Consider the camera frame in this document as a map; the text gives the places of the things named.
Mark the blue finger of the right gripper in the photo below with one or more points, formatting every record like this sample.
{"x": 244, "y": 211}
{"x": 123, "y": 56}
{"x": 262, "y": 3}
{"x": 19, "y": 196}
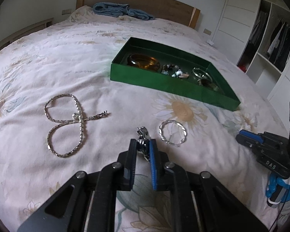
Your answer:
{"x": 251, "y": 135}

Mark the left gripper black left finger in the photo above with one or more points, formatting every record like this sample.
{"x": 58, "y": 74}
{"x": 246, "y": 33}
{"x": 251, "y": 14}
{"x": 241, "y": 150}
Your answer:
{"x": 130, "y": 165}

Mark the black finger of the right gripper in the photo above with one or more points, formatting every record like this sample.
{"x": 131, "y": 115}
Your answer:
{"x": 248, "y": 141}

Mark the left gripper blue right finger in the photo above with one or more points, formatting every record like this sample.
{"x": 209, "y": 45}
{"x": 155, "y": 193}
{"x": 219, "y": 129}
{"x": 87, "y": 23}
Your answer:
{"x": 157, "y": 161}

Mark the silver metal watch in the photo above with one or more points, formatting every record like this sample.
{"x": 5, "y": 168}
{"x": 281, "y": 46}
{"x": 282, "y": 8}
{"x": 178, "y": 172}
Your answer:
{"x": 143, "y": 142}

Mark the twisted silver bangle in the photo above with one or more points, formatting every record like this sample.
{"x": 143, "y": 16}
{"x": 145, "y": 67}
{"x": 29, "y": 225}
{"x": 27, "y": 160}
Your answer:
{"x": 173, "y": 132}

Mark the thin silver hoop bangle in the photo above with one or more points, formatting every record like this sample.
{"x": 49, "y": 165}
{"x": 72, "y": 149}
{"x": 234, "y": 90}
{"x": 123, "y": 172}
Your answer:
{"x": 201, "y": 74}

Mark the amber translucent bangle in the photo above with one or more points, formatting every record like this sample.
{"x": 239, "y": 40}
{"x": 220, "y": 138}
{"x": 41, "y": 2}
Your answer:
{"x": 142, "y": 61}

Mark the green jewelry tray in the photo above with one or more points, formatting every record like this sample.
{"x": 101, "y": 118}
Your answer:
{"x": 174, "y": 75}

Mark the blue gloved right hand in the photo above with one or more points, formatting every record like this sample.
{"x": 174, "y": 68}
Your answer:
{"x": 278, "y": 190}

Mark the red object on shelf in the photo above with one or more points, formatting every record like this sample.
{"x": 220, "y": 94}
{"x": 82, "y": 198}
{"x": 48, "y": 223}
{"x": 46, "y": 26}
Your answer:
{"x": 243, "y": 67}

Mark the brown dark bangle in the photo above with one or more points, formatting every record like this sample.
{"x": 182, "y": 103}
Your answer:
{"x": 208, "y": 84}

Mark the floral white duvet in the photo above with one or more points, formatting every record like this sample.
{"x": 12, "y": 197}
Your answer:
{"x": 60, "y": 113}

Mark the hanging dark clothes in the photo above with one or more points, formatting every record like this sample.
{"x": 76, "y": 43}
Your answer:
{"x": 270, "y": 41}

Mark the white wardrobe with shelves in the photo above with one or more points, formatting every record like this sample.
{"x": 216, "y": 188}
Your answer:
{"x": 235, "y": 28}

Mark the wooden headboard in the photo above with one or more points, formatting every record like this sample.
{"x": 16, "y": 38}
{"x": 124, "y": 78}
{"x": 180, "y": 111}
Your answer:
{"x": 171, "y": 10}

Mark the blue folded towel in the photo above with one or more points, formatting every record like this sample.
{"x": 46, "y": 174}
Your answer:
{"x": 116, "y": 10}

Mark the low wooden side bench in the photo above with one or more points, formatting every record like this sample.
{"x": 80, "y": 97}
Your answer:
{"x": 25, "y": 31}

